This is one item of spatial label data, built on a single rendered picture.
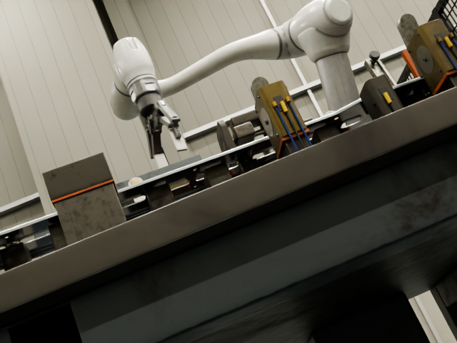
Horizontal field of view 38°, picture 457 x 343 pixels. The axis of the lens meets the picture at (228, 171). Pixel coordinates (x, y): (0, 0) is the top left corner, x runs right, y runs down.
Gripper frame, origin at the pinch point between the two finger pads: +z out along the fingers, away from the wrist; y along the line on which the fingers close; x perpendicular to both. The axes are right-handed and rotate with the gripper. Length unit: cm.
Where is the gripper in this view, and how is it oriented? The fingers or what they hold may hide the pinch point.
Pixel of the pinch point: (173, 160)
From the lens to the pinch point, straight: 183.1
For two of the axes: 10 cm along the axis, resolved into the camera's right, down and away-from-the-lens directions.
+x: 8.5, -1.6, 5.1
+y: 3.8, -5.0, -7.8
